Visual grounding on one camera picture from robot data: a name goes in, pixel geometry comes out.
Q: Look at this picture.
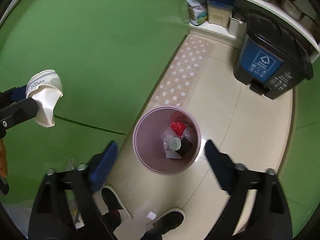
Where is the small white cup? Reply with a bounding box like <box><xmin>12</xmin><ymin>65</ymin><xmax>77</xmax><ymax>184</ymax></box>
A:
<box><xmin>167</xmin><ymin>137</ymin><xmax>181</xmax><ymax>151</ymax></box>

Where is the red paper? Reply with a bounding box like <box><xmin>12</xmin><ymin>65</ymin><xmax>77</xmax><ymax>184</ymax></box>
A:
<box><xmin>170</xmin><ymin>121</ymin><xmax>187</xmax><ymax>137</ymax></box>

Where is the pink trash bin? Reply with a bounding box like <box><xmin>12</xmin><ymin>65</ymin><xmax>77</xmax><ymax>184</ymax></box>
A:
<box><xmin>132</xmin><ymin>106</ymin><xmax>201</xmax><ymax>176</ymax></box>

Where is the white kitchen shelf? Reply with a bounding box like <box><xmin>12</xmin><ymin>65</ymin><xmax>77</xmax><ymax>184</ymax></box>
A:
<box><xmin>183</xmin><ymin>0</ymin><xmax>320</xmax><ymax>63</ymax></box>

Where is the person's left hand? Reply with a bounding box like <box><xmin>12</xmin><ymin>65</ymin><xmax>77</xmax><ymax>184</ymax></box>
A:
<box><xmin>0</xmin><ymin>139</ymin><xmax>8</xmax><ymax>178</ymax></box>

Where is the person's left shoe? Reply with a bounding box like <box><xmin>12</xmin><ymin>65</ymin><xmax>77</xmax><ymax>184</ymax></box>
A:
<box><xmin>101</xmin><ymin>185</ymin><xmax>132</xmax><ymax>223</ymax></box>

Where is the person's shoe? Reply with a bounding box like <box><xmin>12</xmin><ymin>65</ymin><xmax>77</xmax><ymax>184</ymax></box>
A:
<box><xmin>101</xmin><ymin>185</ymin><xmax>132</xmax><ymax>223</ymax></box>
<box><xmin>146</xmin><ymin>208</ymin><xmax>185</xmax><ymax>235</ymax></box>

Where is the white paper scrap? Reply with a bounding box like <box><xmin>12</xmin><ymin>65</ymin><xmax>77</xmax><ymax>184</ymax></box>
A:
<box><xmin>147</xmin><ymin>211</ymin><xmax>157</xmax><ymax>220</ymax></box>

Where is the person's right shoe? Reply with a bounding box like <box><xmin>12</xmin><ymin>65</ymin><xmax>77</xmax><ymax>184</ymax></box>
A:
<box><xmin>146</xmin><ymin>208</ymin><xmax>185</xmax><ymax>235</ymax></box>

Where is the polka dot floor mat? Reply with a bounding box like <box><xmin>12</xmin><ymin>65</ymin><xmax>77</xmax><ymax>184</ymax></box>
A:
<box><xmin>151</xmin><ymin>35</ymin><xmax>214</xmax><ymax>107</ymax></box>

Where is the blue black pedal bin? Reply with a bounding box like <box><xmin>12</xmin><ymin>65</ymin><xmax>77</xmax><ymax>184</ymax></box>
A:
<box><xmin>233</xmin><ymin>10</ymin><xmax>314</xmax><ymax>100</ymax></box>

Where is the small white storage box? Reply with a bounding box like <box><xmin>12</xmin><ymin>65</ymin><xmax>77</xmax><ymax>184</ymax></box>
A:
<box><xmin>228</xmin><ymin>13</ymin><xmax>247</xmax><ymax>39</ymax></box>

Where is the food bag on shelf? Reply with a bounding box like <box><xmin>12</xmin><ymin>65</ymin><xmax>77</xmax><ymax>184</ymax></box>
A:
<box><xmin>187</xmin><ymin>0</ymin><xmax>208</xmax><ymax>26</ymax></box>

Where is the beige container blue lid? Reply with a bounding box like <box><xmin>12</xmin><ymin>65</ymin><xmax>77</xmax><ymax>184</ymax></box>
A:
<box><xmin>206</xmin><ymin>0</ymin><xmax>235</xmax><ymax>28</ymax></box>

